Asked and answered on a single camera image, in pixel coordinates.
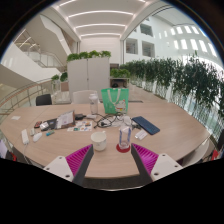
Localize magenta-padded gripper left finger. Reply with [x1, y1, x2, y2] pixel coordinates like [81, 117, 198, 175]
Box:
[43, 143, 95, 187]

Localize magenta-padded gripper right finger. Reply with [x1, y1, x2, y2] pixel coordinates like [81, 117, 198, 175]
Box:
[130, 143, 184, 183]

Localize clear plastic bottle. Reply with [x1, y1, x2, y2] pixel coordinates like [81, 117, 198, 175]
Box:
[118, 124, 133, 150]

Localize small white packet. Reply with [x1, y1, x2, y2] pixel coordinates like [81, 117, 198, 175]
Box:
[134, 129, 148, 141]

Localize flat round red coaster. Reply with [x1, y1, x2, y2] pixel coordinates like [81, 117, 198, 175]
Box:
[115, 143, 132, 154]

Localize white ceramic mug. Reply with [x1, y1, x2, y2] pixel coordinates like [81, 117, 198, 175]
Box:
[90, 130, 108, 152]

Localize dark blue keyboard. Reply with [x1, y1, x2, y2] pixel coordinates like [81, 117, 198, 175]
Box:
[131, 115, 161, 136]

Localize colourful sticker sheet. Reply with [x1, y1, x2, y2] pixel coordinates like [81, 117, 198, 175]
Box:
[67, 120, 94, 132]

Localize white booklet on brown stand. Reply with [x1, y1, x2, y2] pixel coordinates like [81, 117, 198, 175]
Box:
[54, 110, 76, 130]

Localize black charger block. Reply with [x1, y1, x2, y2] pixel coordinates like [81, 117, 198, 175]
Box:
[74, 113, 87, 121]

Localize white computer mouse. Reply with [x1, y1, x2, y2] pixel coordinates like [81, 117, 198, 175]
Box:
[32, 132, 44, 143]

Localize small white box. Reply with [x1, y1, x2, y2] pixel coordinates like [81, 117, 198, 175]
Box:
[39, 121, 50, 132]

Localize clear tumbler with white lid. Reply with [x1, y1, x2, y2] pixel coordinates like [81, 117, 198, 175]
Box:
[88, 93, 100, 115]

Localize white power strip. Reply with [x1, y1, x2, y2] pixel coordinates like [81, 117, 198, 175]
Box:
[20, 128, 30, 146]

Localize green tote bag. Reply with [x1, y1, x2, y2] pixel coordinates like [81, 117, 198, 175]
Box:
[100, 87, 130, 115]

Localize black chair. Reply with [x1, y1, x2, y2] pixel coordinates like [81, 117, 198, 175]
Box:
[35, 93, 53, 107]

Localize white cabinet topped with plants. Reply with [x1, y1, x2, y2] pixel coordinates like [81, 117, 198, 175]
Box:
[66, 50, 112, 101]

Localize small potted plants by railing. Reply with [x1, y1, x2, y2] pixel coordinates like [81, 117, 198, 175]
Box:
[50, 72, 69, 92]

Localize wooden planter with green plants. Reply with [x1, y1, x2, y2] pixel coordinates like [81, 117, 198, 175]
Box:
[109, 68, 132, 88]

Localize row of green potted trees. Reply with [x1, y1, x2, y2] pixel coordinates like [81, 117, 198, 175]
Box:
[119, 54, 224, 118]

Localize black cable tangle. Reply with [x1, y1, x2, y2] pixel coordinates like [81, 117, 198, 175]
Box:
[93, 113, 125, 129]

